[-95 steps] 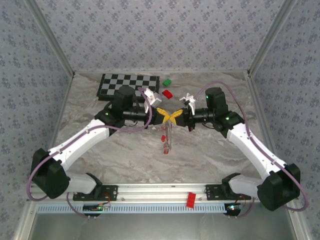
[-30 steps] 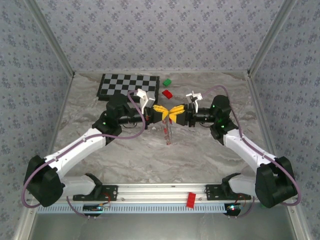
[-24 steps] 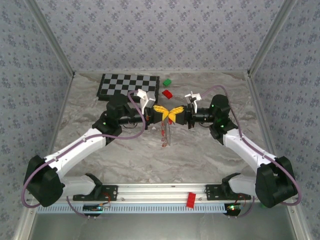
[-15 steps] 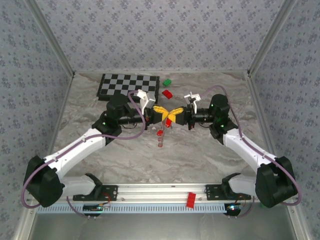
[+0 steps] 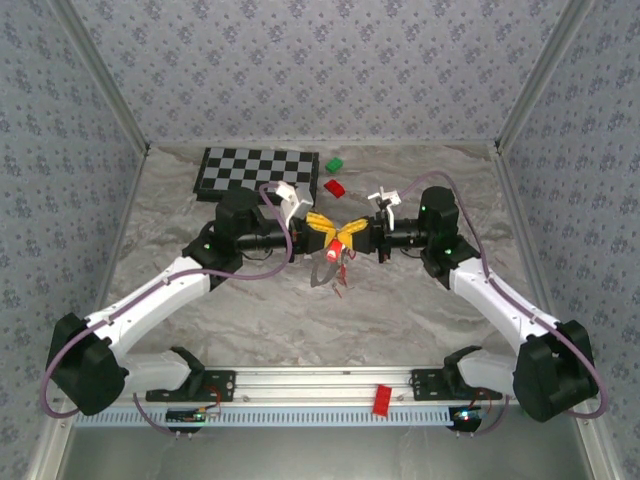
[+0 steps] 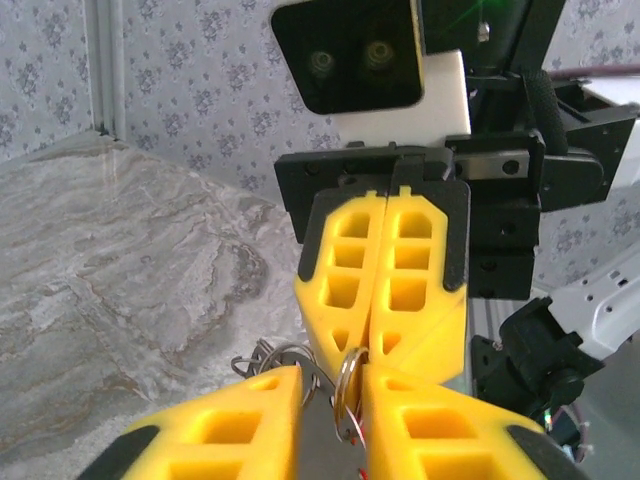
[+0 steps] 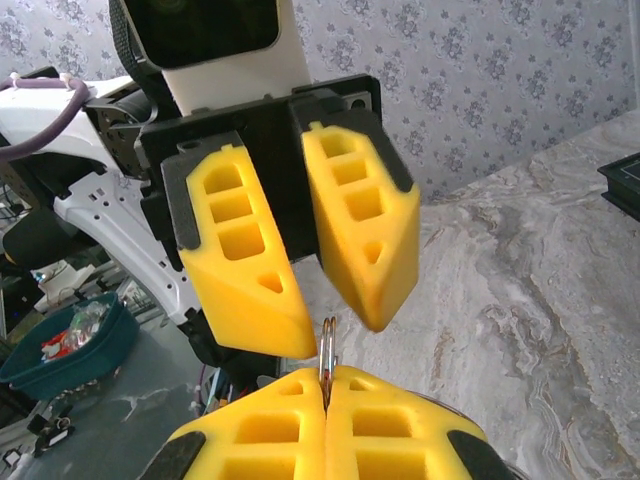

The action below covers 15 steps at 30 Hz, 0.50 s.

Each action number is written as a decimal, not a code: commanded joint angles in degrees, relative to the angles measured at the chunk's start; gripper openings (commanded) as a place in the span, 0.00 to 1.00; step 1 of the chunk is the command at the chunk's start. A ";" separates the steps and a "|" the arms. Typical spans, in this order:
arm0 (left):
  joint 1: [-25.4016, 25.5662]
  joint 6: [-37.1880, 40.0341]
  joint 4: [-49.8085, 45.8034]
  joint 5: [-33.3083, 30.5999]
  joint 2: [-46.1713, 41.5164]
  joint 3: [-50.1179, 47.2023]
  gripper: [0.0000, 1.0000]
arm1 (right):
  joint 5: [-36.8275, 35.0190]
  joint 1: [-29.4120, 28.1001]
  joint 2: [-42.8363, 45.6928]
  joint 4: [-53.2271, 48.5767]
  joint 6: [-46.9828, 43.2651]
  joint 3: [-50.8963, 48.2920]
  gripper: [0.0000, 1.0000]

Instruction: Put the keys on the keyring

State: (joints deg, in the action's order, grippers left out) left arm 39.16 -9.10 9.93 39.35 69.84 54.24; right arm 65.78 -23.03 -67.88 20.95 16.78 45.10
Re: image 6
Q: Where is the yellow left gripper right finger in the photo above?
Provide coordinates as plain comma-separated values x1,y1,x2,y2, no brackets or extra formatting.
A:
360,367,591,480

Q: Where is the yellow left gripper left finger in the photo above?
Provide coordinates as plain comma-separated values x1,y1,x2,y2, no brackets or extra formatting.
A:
89,364,304,480

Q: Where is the red and white string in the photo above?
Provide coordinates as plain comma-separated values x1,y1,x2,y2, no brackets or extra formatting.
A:
344,399,370,480

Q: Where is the silver split keyring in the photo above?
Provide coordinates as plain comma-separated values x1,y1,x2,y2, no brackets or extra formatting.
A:
333,347,371,444

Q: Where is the aluminium corner post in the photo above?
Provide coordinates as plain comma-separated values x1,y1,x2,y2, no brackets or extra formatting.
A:
84,0,126,139

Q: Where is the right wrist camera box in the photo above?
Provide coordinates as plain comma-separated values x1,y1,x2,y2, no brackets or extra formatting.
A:
269,0,474,146

